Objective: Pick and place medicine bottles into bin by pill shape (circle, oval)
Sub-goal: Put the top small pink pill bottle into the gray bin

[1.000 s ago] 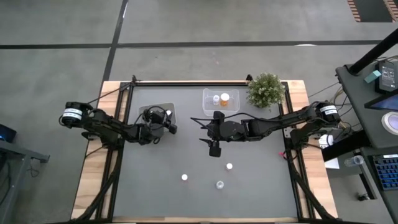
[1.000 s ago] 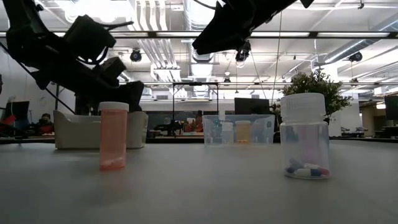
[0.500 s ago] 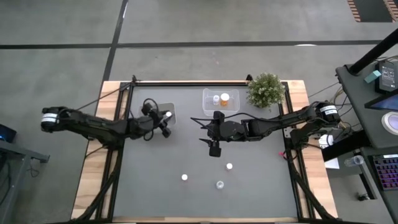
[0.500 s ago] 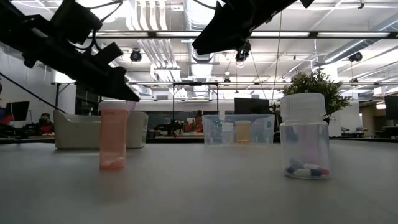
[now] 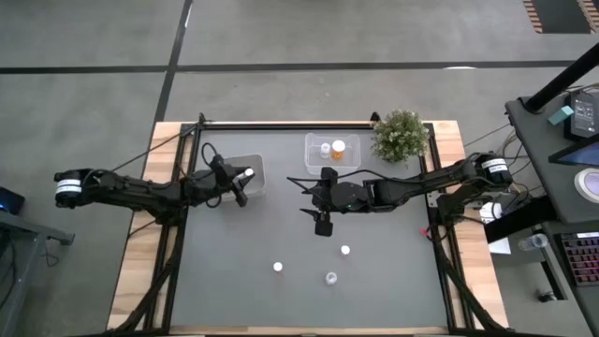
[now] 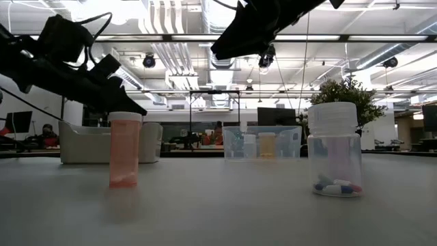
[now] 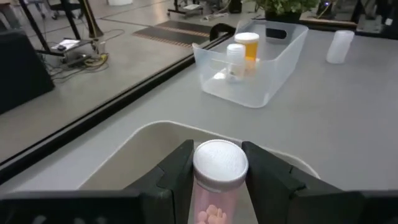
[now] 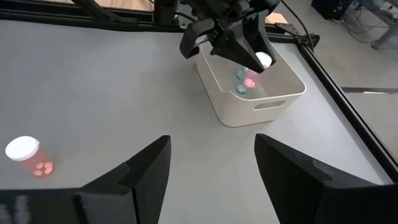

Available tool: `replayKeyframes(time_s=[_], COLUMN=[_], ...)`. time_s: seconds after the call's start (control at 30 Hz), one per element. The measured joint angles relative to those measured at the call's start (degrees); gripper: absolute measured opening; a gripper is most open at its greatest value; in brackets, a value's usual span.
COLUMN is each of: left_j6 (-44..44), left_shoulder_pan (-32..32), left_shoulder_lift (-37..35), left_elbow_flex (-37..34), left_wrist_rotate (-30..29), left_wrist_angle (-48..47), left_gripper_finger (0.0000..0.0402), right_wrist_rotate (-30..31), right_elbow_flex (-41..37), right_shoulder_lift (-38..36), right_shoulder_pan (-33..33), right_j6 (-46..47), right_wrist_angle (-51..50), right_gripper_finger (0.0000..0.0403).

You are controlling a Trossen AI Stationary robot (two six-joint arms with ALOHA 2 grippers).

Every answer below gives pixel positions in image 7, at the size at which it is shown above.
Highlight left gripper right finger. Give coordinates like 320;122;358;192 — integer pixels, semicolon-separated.
241;141;398;224

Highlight green potted plant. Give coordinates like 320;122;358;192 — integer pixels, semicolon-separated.
254;0;320;23

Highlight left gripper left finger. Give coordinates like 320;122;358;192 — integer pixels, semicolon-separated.
0;139;195;224

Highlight black stand legs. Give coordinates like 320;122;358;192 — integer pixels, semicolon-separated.
18;0;104;55

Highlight small clear pill bottle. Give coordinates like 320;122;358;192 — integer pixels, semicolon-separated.
226;43;247;83

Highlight frosted white bottle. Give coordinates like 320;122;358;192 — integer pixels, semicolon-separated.
325;29;355;65

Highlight amber pill bottle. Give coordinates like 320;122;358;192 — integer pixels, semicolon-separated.
234;32;260;68

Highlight black striped floor mat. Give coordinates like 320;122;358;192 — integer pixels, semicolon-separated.
132;20;216;48

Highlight large black box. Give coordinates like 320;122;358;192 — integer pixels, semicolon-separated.
0;29;56;115

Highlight white opaque plastic bin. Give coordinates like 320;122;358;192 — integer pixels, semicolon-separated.
79;120;321;224

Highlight clear plastic bin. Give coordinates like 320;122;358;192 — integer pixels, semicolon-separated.
192;19;309;109

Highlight yellow cable bundle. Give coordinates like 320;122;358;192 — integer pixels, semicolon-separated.
83;52;109;68

